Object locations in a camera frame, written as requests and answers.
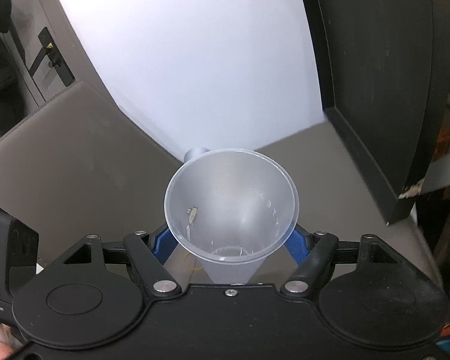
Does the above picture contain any translucent plastic cup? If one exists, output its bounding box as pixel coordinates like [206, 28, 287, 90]
[163, 149, 300, 284]

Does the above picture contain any yellow rubber band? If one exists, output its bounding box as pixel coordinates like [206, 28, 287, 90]
[184, 252, 203, 272]

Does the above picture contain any black television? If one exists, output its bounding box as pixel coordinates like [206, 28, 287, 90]
[303, 0, 450, 224]

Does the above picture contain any black door handle plate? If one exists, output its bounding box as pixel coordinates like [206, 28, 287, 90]
[28, 27, 75, 87]

